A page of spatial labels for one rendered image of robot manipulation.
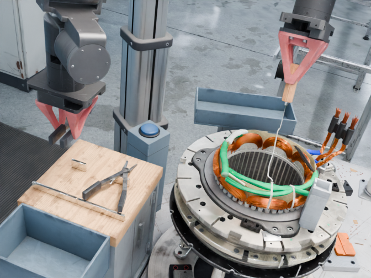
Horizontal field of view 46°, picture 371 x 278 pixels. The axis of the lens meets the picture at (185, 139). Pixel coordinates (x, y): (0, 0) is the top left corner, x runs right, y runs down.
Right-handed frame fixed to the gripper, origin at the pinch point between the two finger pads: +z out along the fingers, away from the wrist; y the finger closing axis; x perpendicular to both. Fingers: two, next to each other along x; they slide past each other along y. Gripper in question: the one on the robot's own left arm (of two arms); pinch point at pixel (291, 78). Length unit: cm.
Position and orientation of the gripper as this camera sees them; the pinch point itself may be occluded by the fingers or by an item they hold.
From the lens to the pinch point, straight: 70.9
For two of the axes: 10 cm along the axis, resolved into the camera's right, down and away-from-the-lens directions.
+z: -2.3, 9.4, 2.4
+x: -8.6, -3.2, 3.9
